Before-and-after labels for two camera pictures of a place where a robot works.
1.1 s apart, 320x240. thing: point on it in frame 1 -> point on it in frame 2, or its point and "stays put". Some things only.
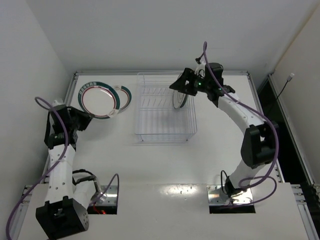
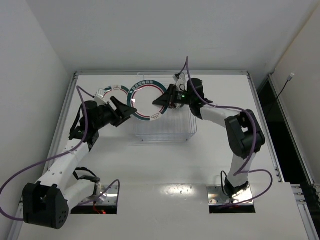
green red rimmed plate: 125,96 stays put
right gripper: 189,83 -> 171,96
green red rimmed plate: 99,100 -> 141,96
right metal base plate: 215,196 stays put
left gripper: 75,118 -> 114,113
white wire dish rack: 157,120 stays put
